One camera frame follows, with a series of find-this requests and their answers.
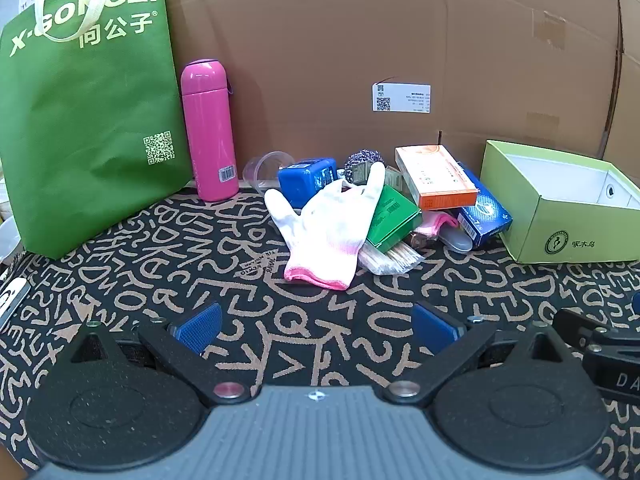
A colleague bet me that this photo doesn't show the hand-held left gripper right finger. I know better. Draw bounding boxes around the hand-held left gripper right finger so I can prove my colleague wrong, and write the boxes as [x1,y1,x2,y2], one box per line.
[382,301,568,408]

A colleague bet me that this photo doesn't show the blue plastic container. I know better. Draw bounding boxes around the blue plastic container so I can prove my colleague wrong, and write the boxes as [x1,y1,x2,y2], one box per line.
[277,157,339,210]

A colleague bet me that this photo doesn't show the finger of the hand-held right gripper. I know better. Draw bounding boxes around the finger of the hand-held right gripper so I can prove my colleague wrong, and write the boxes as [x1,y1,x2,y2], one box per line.
[554,307,640,361]

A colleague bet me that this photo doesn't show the orange and white medicine box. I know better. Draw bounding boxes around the orange and white medicine box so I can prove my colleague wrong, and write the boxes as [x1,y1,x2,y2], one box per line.
[395,144,480,211]

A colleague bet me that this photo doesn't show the pale yellow small box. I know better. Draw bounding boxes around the pale yellow small box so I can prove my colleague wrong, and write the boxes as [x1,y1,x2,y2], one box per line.
[382,166,409,196]

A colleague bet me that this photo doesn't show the pink thermos bottle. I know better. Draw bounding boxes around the pink thermos bottle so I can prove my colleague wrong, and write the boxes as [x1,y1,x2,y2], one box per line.
[180,59,242,204]

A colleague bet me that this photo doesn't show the blue medicine box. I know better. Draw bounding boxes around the blue medicine box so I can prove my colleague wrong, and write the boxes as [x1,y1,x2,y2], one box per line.
[456,161,514,249]

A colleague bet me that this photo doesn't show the green tote bag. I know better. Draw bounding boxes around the green tote bag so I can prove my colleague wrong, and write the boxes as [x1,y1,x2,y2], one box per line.
[0,0,197,261]

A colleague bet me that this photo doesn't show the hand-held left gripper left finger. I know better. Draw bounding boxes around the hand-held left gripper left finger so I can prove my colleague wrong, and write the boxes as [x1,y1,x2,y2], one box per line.
[67,302,253,408]

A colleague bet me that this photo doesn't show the green shoebox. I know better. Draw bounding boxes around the green shoebox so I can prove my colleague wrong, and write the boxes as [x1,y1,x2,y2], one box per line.
[479,140,640,265]

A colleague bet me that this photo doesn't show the white device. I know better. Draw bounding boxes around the white device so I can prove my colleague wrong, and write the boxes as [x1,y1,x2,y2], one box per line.
[0,277,31,332]

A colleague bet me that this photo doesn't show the green flat box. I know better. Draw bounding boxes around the green flat box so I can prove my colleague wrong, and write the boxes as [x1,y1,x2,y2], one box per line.
[364,184,424,255]

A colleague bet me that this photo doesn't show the cardboard backdrop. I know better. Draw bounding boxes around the cardboard backdrop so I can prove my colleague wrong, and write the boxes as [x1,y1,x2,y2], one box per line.
[161,0,640,196]

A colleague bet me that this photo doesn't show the steel wool scrubber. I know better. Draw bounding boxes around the steel wool scrubber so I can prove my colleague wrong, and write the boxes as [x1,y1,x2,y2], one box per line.
[342,148,387,184]

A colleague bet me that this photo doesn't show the white glove with pink cuff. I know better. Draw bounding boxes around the white glove with pink cuff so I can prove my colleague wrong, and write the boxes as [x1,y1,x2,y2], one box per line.
[263,162,387,291]

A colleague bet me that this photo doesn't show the pink cloth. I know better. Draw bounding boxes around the pink cloth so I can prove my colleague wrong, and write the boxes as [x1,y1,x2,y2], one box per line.
[412,211,460,239]

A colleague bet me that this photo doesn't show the white shipping label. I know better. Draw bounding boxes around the white shipping label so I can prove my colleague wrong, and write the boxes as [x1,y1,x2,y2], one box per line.
[371,81,433,115]

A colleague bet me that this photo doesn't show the bag of toothpicks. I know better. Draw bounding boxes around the bag of toothpicks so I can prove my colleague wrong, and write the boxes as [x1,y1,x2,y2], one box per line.
[357,239,426,276]

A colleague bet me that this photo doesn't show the clear plastic cup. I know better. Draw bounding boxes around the clear plastic cup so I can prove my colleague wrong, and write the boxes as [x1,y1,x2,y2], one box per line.
[242,151,297,197]

